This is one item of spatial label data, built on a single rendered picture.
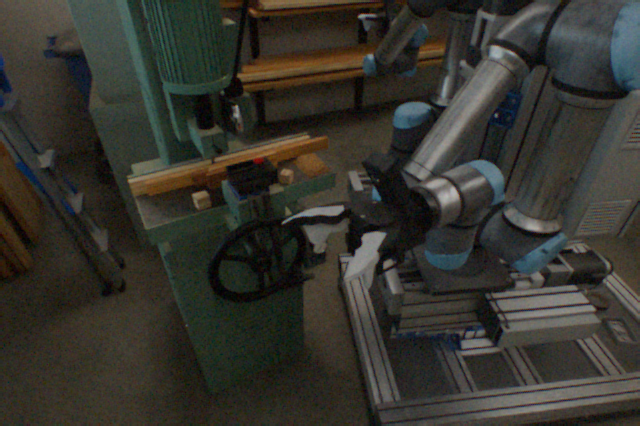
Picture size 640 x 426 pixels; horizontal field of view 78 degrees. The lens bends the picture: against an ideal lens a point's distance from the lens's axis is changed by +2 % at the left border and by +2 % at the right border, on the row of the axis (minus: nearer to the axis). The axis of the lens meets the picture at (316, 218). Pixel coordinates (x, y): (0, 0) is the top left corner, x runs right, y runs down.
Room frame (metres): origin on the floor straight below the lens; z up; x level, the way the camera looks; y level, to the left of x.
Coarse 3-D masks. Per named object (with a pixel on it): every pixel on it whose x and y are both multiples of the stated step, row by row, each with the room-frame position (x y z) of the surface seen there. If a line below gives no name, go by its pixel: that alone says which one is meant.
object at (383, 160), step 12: (372, 156) 0.45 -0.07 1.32; (384, 156) 0.44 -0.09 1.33; (372, 168) 0.43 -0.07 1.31; (384, 168) 0.42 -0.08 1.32; (396, 168) 0.43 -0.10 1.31; (372, 180) 0.44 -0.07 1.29; (384, 180) 0.42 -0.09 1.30; (396, 180) 0.43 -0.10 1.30; (384, 192) 0.44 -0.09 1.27; (396, 192) 0.43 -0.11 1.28; (408, 192) 0.44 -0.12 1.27; (396, 204) 0.43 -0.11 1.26; (408, 204) 0.44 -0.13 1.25; (408, 216) 0.43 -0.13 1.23
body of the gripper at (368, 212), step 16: (416, 192) 0.47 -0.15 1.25; (352, 208) 0.44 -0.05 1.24; (368, 208) 0.44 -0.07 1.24; (384, 208) 0.44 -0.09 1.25; (432, 208) 0.45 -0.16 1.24; (352, 224) 0.43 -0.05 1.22; (368, 224) 0.40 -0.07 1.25; (384, 224) 0.40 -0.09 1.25; (416, 224) 0.45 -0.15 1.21; (432, 224) 0.44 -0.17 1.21; (352, 240) 0.43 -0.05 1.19; (400, 240) 0.41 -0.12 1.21; (416, 240) 0.44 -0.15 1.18; (352, 256) 0.42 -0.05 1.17; (384, 256) 0.40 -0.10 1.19; (400, 256) 0.40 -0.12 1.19
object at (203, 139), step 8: (192, 120) 1.12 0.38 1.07; (192, 128) 1.08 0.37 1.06; (216, 128) 1.07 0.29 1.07; (192, 136) 1.10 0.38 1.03; (200, 136) 1.02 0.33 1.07; (208, 136) 1.02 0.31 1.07; (216, 136) 1.03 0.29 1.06; (224, 136) 1.06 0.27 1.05; (200, 144) 1.02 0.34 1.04; (208, 144) 1.02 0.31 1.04; (216, 144) 1.03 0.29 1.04; (224, 144) 1.05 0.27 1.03; (200, 152) 1.04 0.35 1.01; (208, 152) 1.02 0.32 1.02; (224, 152) 1.04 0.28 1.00
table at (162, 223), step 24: (288, 168) 1.13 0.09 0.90; (168, 192) 0.98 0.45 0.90; (192, 192) 0.98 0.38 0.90; (216, 192) 0.98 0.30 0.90; (288, 192) 1.02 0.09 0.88; (312, 192) 1.06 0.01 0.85; (144, 216) 0.86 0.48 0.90; (168, 216) 0.86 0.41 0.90; (192, 216) 0.87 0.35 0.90; (216, 216) 0.90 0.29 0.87; (288, 216) 0.91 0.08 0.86
